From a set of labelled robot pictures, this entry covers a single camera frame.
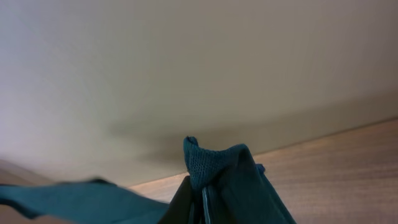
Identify black t-shirt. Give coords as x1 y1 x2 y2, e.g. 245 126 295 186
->
1 136 294 224

